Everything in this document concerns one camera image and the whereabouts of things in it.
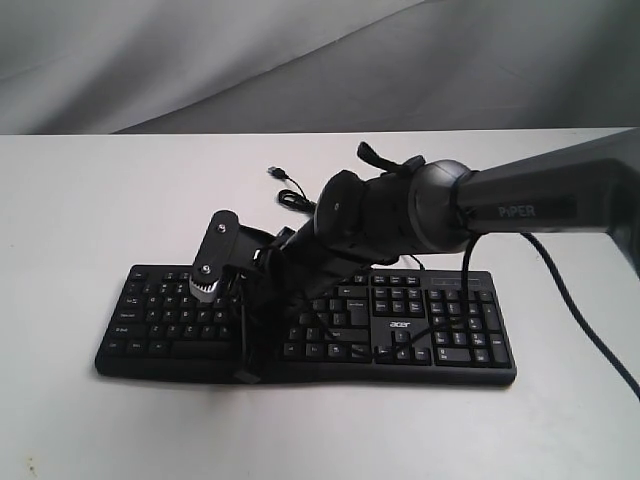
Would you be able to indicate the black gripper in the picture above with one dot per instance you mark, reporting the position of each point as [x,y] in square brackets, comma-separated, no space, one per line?
[271,290]

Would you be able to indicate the dark piper robot arm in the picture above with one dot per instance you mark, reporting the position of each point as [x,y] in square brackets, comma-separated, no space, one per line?
[444,207]

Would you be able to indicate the black acer keyboard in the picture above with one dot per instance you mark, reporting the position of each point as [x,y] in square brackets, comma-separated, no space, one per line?
[387,325]

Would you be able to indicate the grey backdrop cloth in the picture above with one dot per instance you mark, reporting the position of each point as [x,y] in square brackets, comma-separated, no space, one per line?
[142,67]

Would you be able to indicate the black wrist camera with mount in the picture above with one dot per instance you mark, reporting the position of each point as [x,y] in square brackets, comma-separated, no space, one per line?
[228,248]

